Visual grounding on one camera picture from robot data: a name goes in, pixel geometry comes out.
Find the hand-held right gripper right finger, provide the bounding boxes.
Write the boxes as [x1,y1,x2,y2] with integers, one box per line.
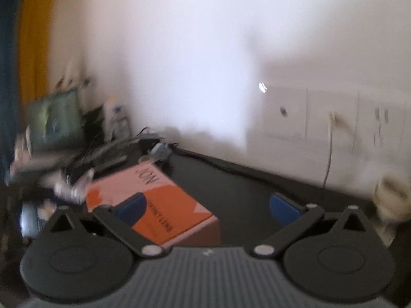
[248,192,377,258]

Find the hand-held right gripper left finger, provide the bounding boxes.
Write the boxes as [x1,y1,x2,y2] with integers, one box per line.
[42,192,164,258]

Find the pink orange cardboard box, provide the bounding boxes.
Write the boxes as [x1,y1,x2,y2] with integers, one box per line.
[86,162,221,249]

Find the black desktop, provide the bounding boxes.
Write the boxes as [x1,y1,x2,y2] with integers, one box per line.
[0,141,411,308]

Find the blue white cloth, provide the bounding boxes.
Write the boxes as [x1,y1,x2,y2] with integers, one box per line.
[18,199,49,238]

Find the green framed picture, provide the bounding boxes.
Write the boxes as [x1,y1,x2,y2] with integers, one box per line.
[25,89,86,152]

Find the small grey adapter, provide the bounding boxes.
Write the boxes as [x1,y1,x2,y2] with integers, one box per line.
[139,142,174,166]

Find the white bottle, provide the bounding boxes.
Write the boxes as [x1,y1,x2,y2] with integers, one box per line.
[103,96,132,139]

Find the blue curtain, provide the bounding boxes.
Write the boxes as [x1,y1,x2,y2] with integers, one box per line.
[0,0,27,174]

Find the orange curtain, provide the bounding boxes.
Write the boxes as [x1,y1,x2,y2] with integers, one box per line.
[18,0,63,104]

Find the tangle of black cables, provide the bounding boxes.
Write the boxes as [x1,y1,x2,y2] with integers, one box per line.
[77,126,167,174]

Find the white plug with cable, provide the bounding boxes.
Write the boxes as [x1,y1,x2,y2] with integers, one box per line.
[322,112,340,188]

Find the white wall panel round hole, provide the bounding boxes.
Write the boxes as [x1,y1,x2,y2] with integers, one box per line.
[263,86,308,139]

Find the white wall socket panel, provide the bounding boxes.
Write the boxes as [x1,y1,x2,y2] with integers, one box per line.
[306,88,358,142]

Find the white wall power outlet panel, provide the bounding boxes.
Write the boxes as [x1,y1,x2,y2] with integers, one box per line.
[356,90,406,149]

